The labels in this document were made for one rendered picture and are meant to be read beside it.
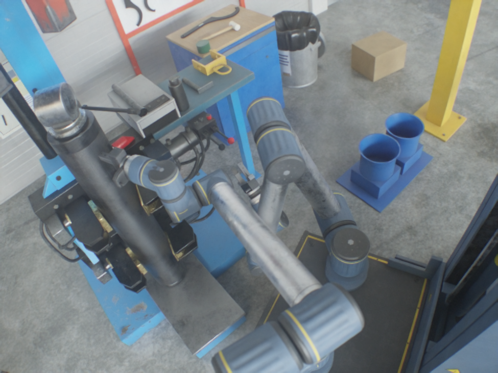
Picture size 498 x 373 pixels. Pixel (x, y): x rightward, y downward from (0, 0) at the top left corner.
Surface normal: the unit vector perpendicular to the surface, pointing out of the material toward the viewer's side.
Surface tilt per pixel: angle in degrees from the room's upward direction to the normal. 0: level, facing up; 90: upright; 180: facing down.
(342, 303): 8
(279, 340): 1
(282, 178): 90
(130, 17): 90
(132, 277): 0
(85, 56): 90
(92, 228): 0
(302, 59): 93
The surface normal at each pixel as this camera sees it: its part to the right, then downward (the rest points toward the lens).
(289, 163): 0.19, 0.63
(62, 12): 0.92, 0.17
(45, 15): -0.36, 0.75
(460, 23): -0.77, 0.56
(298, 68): 0.05, 0.78
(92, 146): 0.82, 0.33
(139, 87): -0.17, -0.64
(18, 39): 0.62, 0.52
